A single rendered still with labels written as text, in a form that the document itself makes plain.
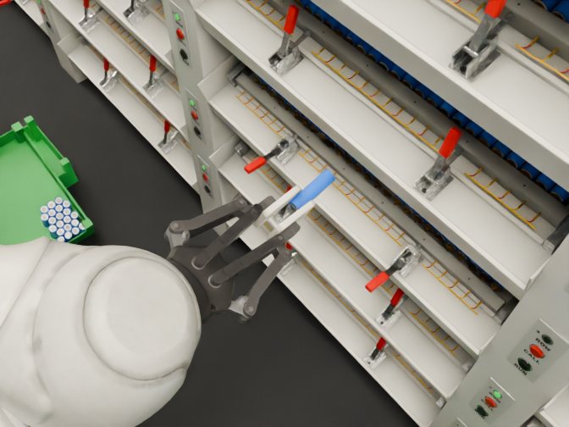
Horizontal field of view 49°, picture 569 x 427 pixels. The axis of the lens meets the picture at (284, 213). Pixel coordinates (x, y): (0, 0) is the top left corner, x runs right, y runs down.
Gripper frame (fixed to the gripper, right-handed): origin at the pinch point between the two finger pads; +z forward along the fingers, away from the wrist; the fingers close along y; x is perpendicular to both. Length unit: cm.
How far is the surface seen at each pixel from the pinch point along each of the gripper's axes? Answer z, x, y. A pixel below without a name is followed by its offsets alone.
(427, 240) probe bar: 19.5, 4.2, -14.9
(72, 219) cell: 15, 77, 39
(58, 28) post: 44, 69, 83
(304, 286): 32, 49, -9
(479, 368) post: 13.3, 7.6, -32.3
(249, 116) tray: 24.2, 18.6, 18.9
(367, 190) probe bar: 21.4, 7.6, -4.0
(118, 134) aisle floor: 43, 81, 55
